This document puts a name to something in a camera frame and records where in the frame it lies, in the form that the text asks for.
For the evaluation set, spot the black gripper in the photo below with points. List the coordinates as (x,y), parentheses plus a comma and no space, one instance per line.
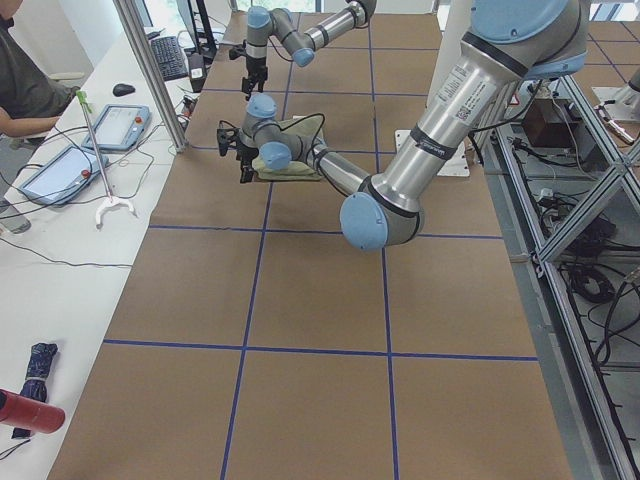
(245,153)
(255,66)

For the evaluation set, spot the sage green long-sleeve shirt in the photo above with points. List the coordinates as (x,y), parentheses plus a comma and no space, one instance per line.
(284,148)

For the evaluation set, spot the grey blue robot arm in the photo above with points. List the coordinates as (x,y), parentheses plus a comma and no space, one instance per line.
(507,41)
(263,24)

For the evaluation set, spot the black keyboard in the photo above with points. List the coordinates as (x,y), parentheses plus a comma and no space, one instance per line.
(169,56)

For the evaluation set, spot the upper teach pendant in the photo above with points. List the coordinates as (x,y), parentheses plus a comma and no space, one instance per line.
(119,127)

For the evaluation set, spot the teach pendant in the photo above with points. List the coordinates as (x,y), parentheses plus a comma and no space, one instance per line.
(119,127)
(62,178)

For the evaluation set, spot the black computer mouse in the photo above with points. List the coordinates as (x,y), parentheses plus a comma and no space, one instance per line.
(122,89)

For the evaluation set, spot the white grabber stick tool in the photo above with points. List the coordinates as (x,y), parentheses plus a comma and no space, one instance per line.
(110,201)

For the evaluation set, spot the lower teach pendant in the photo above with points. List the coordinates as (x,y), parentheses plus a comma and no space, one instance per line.
(62,178)

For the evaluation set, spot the seated person grey shirt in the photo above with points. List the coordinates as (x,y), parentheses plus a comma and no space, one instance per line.
(31,102)

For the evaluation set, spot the dark folded umbrella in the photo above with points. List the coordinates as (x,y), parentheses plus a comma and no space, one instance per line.
(34,385)

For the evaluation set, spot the red bottle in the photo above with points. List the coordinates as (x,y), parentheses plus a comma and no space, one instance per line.
(13,406)

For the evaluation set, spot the aluminium frame post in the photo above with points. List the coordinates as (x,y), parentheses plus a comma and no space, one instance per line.
(132,25)

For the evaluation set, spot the brown box under frame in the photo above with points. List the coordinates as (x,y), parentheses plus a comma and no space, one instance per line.
(549,123)

